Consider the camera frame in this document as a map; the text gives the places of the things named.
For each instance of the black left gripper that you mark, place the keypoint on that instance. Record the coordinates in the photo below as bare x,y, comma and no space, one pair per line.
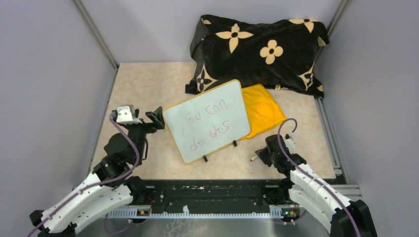
157,117

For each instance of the yellow framed whiteboard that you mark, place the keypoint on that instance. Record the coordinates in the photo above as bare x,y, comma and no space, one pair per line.
208,121

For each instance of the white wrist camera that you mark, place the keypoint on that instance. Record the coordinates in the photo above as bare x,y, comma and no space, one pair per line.
124,115
290,142

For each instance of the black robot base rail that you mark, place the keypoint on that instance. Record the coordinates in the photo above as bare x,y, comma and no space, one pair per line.
202,197

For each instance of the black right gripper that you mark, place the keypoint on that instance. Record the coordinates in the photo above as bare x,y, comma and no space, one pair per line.
262,154

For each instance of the yellow zippered fabric pouch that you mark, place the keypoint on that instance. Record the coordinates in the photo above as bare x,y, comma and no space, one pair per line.
263,111

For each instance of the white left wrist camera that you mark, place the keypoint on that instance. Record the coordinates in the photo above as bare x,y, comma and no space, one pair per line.
124,115

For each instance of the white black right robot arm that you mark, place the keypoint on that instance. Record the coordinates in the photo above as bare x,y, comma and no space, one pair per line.
339,215

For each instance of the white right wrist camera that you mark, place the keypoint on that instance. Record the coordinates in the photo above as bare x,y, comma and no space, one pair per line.
290,142

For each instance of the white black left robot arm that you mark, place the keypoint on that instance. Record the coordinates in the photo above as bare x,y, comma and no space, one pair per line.
111,184

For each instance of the black floral pillow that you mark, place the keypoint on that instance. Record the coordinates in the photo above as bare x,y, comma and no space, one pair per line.
280,55

